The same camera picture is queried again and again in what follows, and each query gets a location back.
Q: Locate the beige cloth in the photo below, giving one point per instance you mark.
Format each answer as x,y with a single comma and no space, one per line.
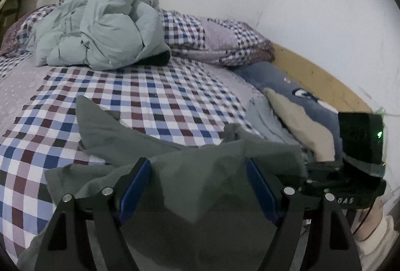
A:
300,121

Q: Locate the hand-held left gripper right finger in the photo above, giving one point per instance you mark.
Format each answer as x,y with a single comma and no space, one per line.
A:
261,192

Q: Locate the dark green garment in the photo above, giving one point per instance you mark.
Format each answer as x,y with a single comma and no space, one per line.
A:
193,177

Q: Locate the checked rolled quilt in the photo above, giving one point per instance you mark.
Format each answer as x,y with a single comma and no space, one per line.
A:
218,39

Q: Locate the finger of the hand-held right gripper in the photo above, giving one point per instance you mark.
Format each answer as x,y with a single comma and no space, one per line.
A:
323,180

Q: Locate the light green puffer jacket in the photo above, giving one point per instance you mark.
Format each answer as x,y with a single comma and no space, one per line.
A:
103,27

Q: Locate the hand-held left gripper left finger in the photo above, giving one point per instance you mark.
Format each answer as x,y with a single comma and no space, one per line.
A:
136,189

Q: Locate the grey-blue cloth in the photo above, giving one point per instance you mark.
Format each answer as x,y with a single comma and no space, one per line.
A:
265,124

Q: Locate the blue printed pillow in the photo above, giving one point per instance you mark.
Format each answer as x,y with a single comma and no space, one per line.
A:
275,77

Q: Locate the checked bed sheet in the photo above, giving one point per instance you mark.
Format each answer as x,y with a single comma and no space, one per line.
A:
140,92

